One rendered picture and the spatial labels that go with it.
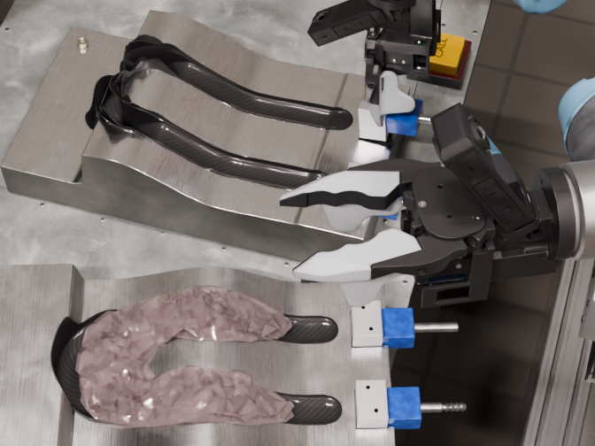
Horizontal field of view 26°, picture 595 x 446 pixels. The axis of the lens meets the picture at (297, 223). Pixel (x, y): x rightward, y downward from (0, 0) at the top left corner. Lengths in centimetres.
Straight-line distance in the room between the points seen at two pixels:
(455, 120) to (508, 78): 207
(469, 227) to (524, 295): 171
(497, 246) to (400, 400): 57
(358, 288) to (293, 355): 63
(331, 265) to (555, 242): 17
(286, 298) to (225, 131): 26
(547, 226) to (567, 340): 136
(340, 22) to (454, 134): 71
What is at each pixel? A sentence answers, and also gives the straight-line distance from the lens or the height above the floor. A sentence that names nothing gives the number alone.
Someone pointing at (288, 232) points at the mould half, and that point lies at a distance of 165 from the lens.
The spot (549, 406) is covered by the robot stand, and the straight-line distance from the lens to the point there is 228.
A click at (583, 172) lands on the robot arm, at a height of 147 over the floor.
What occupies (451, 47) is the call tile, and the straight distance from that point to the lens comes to 190.
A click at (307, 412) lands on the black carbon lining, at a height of 85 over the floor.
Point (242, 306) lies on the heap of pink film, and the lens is 155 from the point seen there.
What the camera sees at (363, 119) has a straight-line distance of 168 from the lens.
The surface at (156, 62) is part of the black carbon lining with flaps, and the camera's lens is 173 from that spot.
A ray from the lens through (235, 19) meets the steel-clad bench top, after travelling 197.
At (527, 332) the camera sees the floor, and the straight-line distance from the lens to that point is 261.
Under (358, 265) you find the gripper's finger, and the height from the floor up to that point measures 147.
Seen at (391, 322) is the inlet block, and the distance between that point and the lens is 159.
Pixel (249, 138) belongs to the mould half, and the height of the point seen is 88.
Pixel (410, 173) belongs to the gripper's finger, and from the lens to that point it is 98.
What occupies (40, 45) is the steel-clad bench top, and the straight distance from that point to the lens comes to 197.
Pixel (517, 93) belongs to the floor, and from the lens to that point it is 295.
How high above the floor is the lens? 225
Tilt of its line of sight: 56 degrees down
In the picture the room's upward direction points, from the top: straight up
